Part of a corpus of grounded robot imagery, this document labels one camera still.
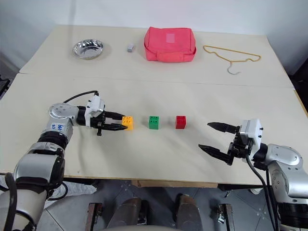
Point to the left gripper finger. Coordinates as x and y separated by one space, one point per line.
115 115
115 127

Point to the red fabric pouch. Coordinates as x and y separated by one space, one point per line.
168 45

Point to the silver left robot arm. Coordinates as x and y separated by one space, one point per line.
57 113

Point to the green studded cube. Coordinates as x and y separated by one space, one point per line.
154 123

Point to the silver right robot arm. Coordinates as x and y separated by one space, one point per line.
285 156

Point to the rusty metal bracket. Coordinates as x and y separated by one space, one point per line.
226 216
94 216

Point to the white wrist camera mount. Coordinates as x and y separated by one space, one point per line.
252 130
96 106

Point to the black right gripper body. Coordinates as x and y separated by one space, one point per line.
239 146

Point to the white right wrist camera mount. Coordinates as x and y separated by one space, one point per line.
252 130

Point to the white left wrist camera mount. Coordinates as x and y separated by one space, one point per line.
96 106

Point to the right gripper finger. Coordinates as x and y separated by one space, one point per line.
222 127
215 152

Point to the crumpled white plastic sheet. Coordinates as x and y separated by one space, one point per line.
80 188

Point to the shiny metal bowl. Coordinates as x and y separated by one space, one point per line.
88 49

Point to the dark rounded shape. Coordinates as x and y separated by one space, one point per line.
130 211
188 211

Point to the red studded cube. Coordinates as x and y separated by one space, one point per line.
181 122

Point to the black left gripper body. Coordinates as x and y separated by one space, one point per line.
102 120

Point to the yellow studded cube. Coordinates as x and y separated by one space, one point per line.
128 124

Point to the small grey block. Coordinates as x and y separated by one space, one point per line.
130 47

